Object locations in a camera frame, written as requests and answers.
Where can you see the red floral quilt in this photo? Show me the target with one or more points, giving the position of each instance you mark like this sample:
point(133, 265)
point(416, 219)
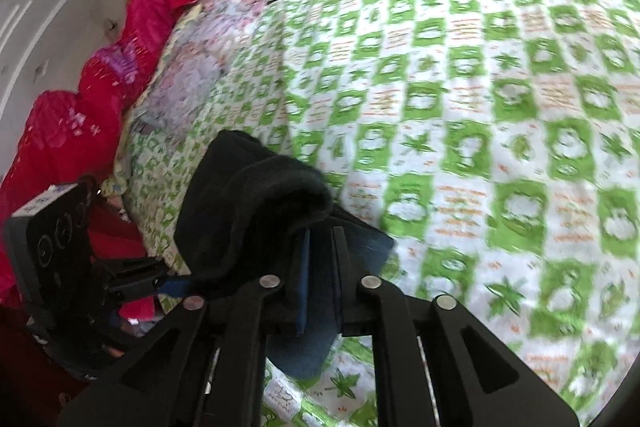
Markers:
point(100, 107)

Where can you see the white panelled cabinet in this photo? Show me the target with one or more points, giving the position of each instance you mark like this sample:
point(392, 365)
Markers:
point(45, 17)

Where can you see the pale floral cloth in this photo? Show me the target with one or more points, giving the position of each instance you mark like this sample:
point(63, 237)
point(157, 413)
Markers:
point(190, 72)

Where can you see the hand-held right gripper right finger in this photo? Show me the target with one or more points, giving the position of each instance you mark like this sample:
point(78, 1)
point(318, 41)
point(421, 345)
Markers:
point(350, 307)

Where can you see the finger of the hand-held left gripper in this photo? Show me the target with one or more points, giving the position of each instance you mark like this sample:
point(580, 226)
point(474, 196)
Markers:
point(135, 268)
point(175, 288)

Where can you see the black pants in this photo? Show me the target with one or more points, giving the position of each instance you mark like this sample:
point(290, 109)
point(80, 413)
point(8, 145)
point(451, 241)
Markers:
point(240, 197)

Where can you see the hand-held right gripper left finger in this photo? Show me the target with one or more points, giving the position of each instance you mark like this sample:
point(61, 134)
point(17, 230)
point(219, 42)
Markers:
point(303, 287)

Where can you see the green checked bed sheet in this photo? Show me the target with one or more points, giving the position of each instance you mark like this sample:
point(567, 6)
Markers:
point(500, 132)

